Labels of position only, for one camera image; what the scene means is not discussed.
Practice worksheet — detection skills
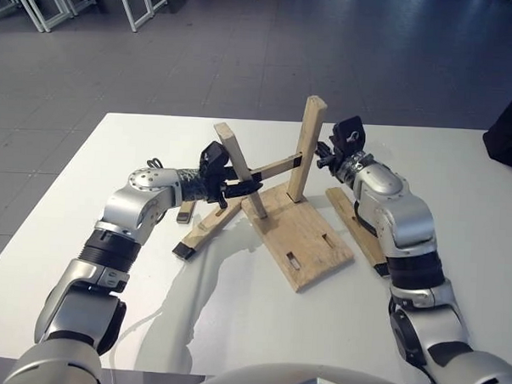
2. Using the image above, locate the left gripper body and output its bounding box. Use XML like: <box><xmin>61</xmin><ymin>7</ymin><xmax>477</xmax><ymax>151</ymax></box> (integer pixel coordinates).
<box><xmin>176</xmin><ymin>164</ymin><xmax>233</xmax><ymax>210</ymax></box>

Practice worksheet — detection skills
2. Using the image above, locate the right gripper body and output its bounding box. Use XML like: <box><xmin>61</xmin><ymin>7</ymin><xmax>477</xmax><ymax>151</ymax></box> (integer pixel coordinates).
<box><xmin>316</xmin><ymin>148</ymin><xmax>375</xmax><ymax>184</ymax></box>

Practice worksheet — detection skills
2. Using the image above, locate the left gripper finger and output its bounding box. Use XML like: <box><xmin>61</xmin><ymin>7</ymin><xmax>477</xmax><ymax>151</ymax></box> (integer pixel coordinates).
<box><xmin>223</xmin><ymin>178</ymin><xmax>265</xmax><ymax>200</ymax></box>
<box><xmin>226</xmin><ymin>166</ymin><xmax>265</xmax><ymax>180</ymax></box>

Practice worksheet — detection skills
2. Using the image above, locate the wooden leg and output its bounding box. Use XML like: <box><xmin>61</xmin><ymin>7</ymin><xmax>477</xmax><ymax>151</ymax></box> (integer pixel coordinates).
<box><xmin>209</xmin><ymin>121</ymin><xmax>273</xmax><ymax>221</ymax></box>
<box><xmin>321</xmin><ymin>186</ymin><xmax>395</xmax><ymax>278</ymax></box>
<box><xmin>172</xmin><ymin>194</ymin><xmax>245</xmax><ymax>263</ymax></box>
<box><xmin>286</xmin><ymin>93</ymin><xmax>329</xmax><ymax>205</ymax></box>

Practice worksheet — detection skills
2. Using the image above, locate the wooden cross bar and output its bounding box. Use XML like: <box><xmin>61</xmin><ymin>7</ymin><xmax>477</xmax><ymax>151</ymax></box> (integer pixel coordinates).
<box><xmin>249</xmin><ymin>154</ymin><xmax>303</xmax><ymax>183</ymax></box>

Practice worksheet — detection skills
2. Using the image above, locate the wooden seat board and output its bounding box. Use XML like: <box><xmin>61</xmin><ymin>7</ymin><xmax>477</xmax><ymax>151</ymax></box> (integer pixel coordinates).
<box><xmin>236</xmin><ymin>180</ymin><xmax>359</xmax><ymax>296</ymax></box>

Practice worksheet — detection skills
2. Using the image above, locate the robot body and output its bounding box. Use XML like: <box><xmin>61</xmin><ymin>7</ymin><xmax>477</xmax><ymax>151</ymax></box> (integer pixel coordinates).
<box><xmin>191</xmin><ymin>359</ymin><xmax>442</xmax><ymax>384</ymax></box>

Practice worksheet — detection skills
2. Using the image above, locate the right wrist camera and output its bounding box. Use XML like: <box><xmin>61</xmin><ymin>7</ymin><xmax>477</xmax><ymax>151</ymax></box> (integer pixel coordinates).
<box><xmin>330</xmin><ymin>115</ymin><xmax>368</xmax><ymax>161</ymax></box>

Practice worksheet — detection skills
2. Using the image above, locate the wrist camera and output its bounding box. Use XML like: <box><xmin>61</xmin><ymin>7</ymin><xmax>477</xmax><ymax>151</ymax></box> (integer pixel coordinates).
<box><xmin>198</xmin><ymin>140</ymin><xmax>232</xmax><ymax>180</ymax></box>
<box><xmin>330</xmin><ymin>115</ymin><xmax>368</xmax><ymax>161</ymax></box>

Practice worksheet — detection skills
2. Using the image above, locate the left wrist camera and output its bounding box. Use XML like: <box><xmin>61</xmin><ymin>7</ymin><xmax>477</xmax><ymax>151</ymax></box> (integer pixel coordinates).
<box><xmin>198</xmin><ymin>140</ymin><xmax>232</xmax><ymax>180</ymax></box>

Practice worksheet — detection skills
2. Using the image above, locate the white table frame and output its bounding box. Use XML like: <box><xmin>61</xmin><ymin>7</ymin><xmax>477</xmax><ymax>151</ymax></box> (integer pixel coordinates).
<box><xmin>9</xmin><ymin>0</ymin><xmax>96</xmax><ymax>36</ymax></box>
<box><xmin>113</xmin><ymin>0</ymin><xmax>168</xmax><ymax>34</ymax></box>

